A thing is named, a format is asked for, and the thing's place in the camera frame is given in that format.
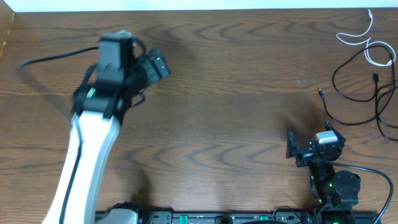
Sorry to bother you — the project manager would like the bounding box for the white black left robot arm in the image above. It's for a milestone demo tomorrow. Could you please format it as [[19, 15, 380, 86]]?
[[43, 30, 170, 223]]

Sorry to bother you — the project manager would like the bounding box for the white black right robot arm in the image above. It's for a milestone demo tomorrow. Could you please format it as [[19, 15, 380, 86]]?
[[286, 121, 361, 224]]

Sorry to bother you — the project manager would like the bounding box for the white usb cable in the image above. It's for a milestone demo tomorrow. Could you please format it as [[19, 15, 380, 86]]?
[[335, 8, 397, 67]]

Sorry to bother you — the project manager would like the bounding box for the black usb cable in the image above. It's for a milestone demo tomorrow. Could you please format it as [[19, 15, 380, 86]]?
[[317, 45, 397, 127], [372, 70, 398, 142]]

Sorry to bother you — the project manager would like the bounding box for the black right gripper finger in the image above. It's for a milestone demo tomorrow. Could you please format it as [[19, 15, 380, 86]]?
[[324, 120, 342, 139], [286, 129, 298, 158]]

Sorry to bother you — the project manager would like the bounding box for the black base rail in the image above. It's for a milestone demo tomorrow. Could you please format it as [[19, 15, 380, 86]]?
[[96, 202, 382, 224]]

